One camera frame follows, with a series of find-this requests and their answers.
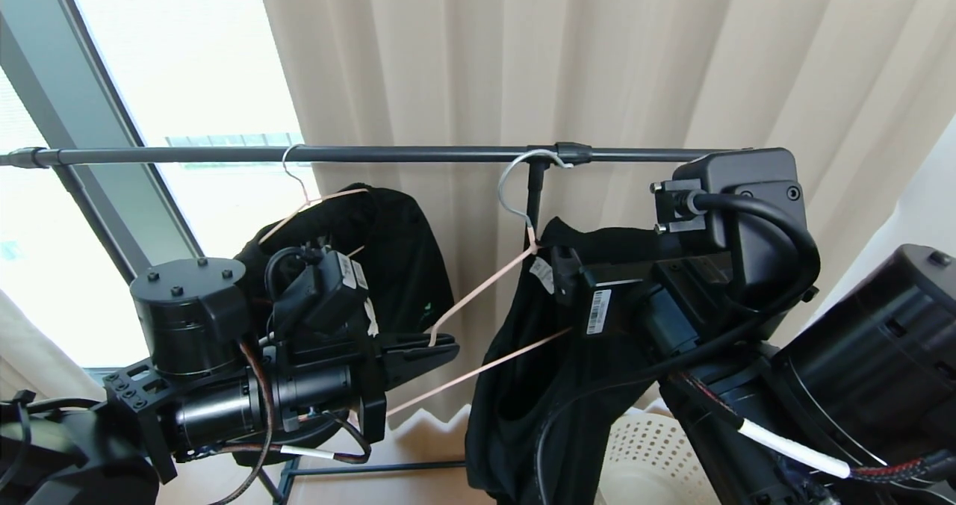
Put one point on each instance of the pink clothes hanger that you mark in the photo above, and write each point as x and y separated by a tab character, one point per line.
340	193
485	289

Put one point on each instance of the black clothes rack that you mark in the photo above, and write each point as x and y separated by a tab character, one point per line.
411	153

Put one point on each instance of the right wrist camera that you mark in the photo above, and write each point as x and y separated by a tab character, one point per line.
754	184

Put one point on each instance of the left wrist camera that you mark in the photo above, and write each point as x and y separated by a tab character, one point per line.
321	288

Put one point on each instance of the beige curtain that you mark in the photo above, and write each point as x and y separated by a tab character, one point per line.
30	348
597	57

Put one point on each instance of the white laundry basket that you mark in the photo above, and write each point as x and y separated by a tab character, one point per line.
657	453

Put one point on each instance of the black shorts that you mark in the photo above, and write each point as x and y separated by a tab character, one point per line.
403	266

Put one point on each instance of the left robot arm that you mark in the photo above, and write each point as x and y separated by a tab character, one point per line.
187	318

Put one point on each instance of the black garment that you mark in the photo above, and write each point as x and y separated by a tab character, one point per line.
523	385

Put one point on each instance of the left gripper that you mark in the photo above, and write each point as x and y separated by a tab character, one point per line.
314	393

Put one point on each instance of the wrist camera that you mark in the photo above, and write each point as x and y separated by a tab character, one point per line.
321	288
754	184

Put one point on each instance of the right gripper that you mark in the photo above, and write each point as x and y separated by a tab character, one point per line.
635	303

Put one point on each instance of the window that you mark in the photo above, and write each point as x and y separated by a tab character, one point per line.
60	101

